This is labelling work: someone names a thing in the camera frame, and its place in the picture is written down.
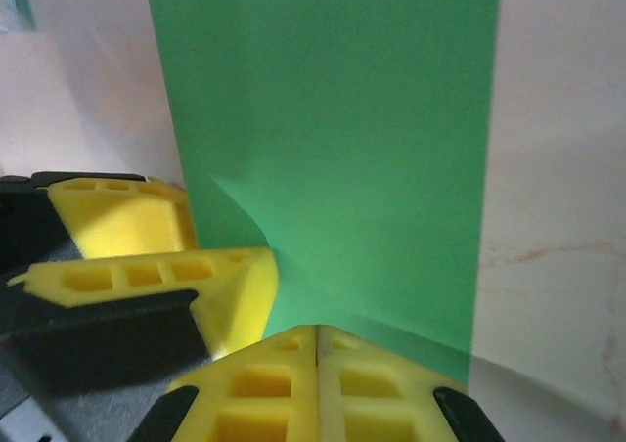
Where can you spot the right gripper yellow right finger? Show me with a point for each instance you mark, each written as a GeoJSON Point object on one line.
{"type": "Point", "coordinates": [381, 398]}

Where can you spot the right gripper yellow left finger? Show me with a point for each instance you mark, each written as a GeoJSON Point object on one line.
{"type": "Point", "coordinates": [254, 398]}

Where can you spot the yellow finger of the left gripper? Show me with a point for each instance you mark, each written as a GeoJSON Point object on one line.
{"type": "Point", "coordinates": [147, 305]}
{"type": "Point", "coordinates": [127, 217]}

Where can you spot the green paper sheet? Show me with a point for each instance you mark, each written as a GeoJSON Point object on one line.
{"type": "Point", "coordinates": [332, 144]}

